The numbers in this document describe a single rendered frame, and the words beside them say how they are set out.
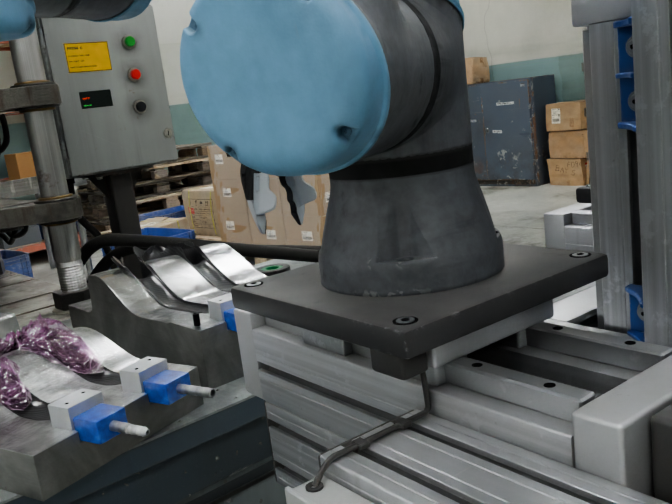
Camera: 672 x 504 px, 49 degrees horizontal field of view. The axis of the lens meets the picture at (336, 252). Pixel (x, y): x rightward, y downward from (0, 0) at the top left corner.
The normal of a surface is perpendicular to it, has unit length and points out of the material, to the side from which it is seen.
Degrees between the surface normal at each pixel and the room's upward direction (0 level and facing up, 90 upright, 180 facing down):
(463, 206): 72
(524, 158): 90
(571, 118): 89
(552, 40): 90
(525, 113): 90
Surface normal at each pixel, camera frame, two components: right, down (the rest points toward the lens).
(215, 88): -0.36, 0.36
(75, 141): 0.65, 0.07
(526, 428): -0.79, 0.22
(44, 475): 0.84, 0.00
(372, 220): -0.45, -0.07
